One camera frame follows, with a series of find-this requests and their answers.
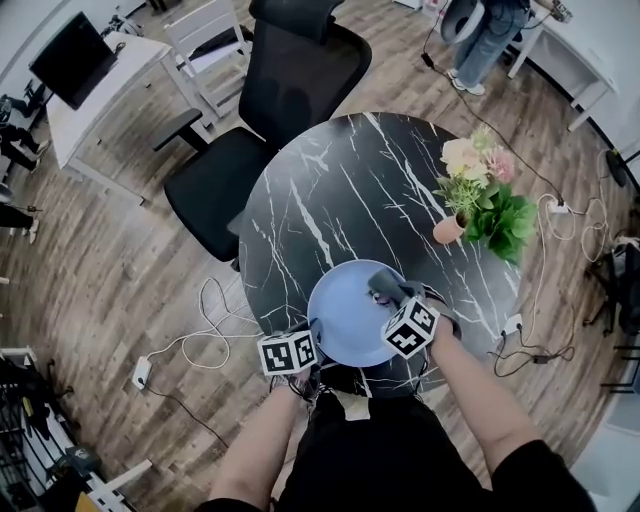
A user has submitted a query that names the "pastel artificial flower bouquet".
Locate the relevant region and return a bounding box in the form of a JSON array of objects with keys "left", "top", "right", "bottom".
[{"left": 432, "top": 124, "right": 516, "bottom": 211}]

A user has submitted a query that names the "person's left forearm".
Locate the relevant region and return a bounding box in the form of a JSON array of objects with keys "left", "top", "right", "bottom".
[{"left": 208, "top": 375, "right": 312, "bottom": 507}]

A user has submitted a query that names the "white looped cable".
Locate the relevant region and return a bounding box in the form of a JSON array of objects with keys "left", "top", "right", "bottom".
[
  {"left": 145, "top": 277, "right": 261, "bottom": 370},
  {"left": 519, "top": 193, "right": 610, "bottom": 351}
]

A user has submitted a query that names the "blue plate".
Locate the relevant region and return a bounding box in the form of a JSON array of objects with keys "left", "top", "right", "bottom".
[{"left": 306, "top": 259, "right": 407, "bottom": 369}]

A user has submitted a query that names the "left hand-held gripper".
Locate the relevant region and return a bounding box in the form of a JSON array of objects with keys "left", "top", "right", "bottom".
[{"left": 256, "top": 318, "right": 325, "bottom": 402}]

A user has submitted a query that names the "black wire shelf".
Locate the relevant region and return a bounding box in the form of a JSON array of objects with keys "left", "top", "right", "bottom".
[{"left": 0, "top": 347, "right": 101, "bottom": 512}]

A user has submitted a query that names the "black round stand base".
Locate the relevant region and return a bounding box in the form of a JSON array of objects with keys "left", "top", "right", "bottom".
[{"left": 604, "top": 147, "right": 629, "bottom": 189}]

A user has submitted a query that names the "long black floor cable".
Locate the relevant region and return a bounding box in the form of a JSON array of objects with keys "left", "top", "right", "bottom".
[{"left": 421, "top": 0, "right": 564, "bottom": 206}]

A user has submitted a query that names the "green leafy plant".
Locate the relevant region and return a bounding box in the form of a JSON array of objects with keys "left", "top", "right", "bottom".
[{"left": 462, "top": 183, "right": 540, "bottom": 267}]

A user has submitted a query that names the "black monitor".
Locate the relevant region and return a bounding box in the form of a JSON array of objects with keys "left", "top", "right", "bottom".
[{"left": 28, "top": 11, "right": 120, "bottom": 112}]

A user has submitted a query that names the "grey round device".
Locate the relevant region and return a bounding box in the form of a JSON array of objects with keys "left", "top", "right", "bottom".
[{"left": 438, "top": 0, "right": 487, "bottom": 45}]

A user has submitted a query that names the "white wooden chair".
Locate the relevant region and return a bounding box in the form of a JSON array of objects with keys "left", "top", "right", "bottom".
[{"left": 163, "top": 0, "right": 254, "bottom": 132}]

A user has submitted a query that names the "person's right forearm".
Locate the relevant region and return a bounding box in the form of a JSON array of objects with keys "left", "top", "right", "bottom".
[{"left": 428, "top": 327, "right": 552, "bottom": 492}]

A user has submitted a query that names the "white long desk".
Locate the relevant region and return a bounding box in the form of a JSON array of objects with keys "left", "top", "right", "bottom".
[{"left": 507, "top": 0, "right": 621, "bottom": 134}]

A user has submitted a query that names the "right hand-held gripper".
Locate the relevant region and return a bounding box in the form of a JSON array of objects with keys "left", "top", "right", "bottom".
[{"left": 368, "top": 280, "right": 462, "bottom": 361}]

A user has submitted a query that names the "grey cloth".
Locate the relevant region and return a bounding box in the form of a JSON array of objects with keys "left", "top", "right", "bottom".
[{"left": 368, "top": 266, "right": 404, "bottom": 296}]

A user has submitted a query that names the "thin black cable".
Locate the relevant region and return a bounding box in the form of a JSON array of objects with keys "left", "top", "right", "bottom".
[{"left": 142, "top": 382, "right": 232, "bottom": 449}]

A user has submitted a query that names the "white desk with drawers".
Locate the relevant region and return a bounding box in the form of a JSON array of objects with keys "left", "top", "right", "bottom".
[{"left": 45, "top": 32, "right": 211, "bottom": 206}]

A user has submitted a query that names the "black office chair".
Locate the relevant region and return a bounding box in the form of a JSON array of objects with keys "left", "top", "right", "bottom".
[{"left": 152, "top": 0, "right": 374, "bottom": 263}]

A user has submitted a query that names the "person's black clothing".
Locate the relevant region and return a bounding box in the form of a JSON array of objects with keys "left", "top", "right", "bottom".
[{"left": 193, "top": 387, "right": 612, "bottom": 512}]

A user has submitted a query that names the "terracotta flower pot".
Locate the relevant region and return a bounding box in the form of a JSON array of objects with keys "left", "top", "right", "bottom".
[{"left": 432, "top": 212, "right": 472, "bottom": 246}]

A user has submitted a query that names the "black cable with adapter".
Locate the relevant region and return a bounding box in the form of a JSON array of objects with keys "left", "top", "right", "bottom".
[{"left": 487, "top": 333, "right": 576, "bottom": 379}]

